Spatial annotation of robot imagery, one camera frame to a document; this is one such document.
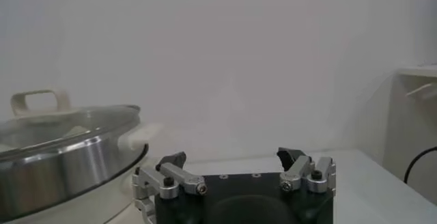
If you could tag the cream electric cooker pot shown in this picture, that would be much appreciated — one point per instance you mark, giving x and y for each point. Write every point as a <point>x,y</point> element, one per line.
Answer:
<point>99,208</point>

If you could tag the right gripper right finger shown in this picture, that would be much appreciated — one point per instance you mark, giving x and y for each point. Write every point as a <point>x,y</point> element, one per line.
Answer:
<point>300,174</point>

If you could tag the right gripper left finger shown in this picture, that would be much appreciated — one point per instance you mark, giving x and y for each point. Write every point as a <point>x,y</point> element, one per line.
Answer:
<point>177,177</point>

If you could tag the round glass pot lid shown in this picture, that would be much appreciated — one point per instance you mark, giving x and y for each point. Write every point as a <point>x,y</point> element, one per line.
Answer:
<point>68,126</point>

